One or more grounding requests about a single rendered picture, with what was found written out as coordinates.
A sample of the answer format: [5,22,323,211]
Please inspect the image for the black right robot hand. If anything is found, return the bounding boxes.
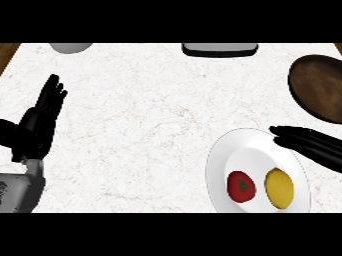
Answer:
[268,125,342,187]

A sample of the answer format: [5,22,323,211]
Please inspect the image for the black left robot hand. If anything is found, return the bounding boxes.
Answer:
[0,73,69,164]

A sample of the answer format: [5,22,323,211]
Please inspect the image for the pale grey round object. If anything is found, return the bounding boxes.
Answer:
[48,43,94,55]

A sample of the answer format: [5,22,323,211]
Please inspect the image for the yellow lemon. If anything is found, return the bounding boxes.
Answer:
[262,167,296,211]

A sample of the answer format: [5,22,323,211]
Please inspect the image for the dark brown pan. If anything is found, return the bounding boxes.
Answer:
[286,54,342,126]

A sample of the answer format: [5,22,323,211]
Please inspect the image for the white plate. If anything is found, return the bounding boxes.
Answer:
[205,127,312,214]

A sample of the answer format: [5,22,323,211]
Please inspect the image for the red tomato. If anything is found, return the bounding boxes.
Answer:
[225,170,258,204]

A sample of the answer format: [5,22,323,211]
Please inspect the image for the grey and black appliance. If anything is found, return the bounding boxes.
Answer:
[180,43,259,58]

